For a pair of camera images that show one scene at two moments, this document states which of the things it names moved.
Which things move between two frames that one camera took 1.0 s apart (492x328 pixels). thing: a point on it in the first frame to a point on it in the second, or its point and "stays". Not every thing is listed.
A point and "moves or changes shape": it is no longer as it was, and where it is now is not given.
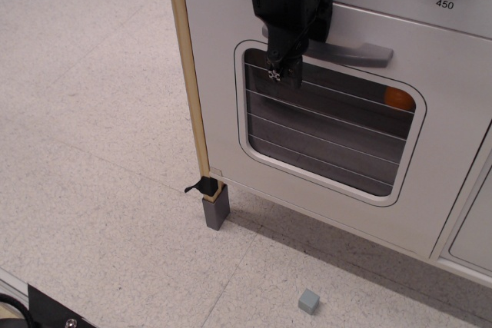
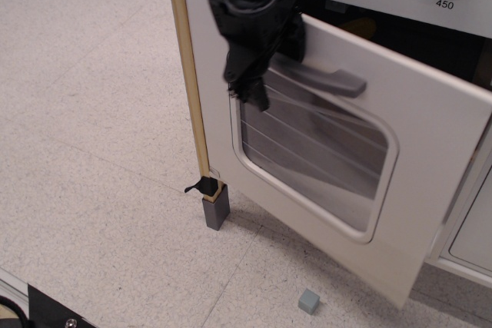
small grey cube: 309,301 stays
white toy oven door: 380,135 moves or changes shape
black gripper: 290,0 to 255,3
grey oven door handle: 364,54 to 340,81
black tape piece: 207,185 stays
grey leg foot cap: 217,213 stays
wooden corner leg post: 211,187 stays
